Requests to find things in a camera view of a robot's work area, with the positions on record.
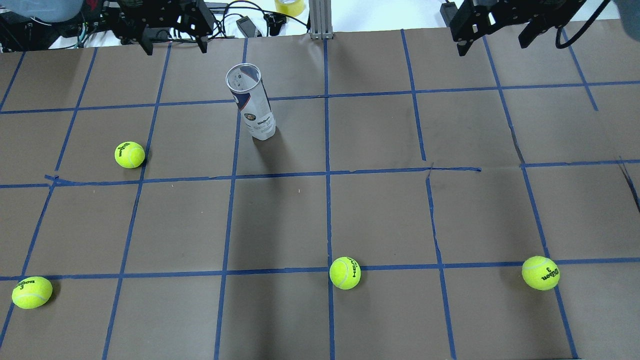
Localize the tennis ball centre left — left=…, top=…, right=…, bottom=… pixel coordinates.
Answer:
left=114, top=141, right=146, bottom=169

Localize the clear tennis ball can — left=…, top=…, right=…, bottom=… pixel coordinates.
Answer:
left=225, top=63, right=277, bottom=141

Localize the aluminium frame post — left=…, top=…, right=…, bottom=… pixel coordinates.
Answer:
left=308, top=0, right=334, bottom=40

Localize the tennis ball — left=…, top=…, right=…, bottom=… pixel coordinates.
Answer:
left=114, top=141, right=146, bottom=169
left=11, top=276, right=53, bottom=310
left=329, top=256, right=362, bottom=290
left=521, top=255, right=560, bottom=291

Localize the yellow tape roll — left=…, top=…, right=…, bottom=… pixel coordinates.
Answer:
left=274, top=0, right=306, bottom=18

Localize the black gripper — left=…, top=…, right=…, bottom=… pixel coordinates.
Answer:
left=102, top=0, right=217, bottom=56
left=448, top=0, right=585, bottom=57

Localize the tennis ball top far right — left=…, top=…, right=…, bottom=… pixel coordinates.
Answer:
left=521, top=255, right=560, bottom=291

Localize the tennis ball centre right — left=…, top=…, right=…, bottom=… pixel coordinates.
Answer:
left=11, top=276, right=53, bottom=310

